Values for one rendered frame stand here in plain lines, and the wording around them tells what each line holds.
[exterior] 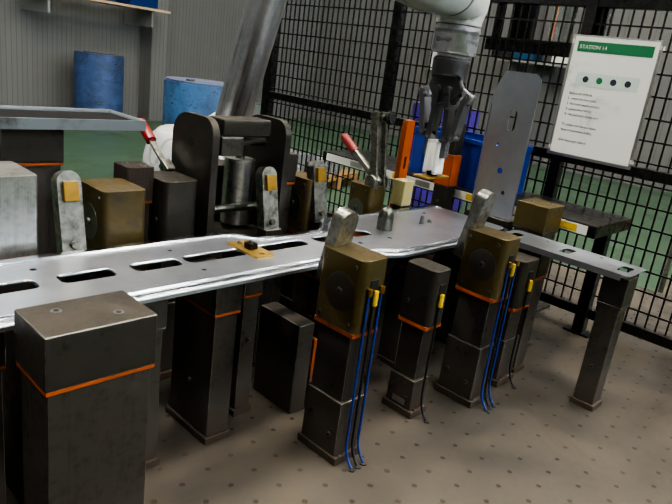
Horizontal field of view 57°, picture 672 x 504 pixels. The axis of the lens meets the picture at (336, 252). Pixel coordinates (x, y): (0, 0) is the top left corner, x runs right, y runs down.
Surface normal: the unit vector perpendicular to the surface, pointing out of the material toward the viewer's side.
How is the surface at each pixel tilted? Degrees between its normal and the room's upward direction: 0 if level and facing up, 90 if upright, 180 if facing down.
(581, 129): 90
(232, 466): 0
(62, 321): 0
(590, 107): 90
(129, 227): 90
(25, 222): 90
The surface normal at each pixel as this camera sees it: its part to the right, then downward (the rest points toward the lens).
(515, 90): -0.70, 0.12
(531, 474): 0.13, -0.95
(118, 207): 0.70, 0.30
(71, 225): 0.72, 0.10
